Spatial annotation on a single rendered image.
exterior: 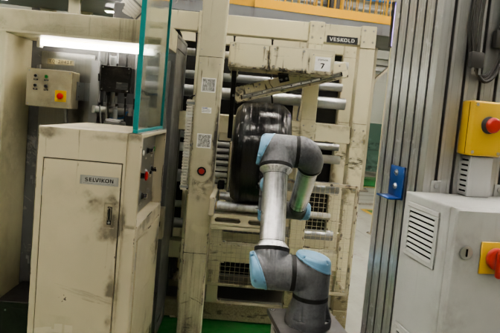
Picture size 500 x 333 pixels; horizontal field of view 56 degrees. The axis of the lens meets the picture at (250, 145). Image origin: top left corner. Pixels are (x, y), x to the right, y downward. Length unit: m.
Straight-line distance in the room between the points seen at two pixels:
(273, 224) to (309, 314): 0.30
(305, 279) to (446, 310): 0.56
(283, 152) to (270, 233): 0.28
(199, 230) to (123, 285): 0.69
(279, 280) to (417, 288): 0.50
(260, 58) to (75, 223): 1.38
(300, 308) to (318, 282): 0.11
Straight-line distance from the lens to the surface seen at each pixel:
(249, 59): 2.74
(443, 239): 1.10
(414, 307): 1.21
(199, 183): 2.50
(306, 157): 1.66
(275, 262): 1.54
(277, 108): 2.44
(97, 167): 1.91
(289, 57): 2.75
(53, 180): 1.98
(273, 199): 1.60
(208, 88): 2.47
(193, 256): 2.59
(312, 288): 1.57
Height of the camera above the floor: 1.39
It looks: 4 degrees down
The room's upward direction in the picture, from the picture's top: 5 degrees clockwise
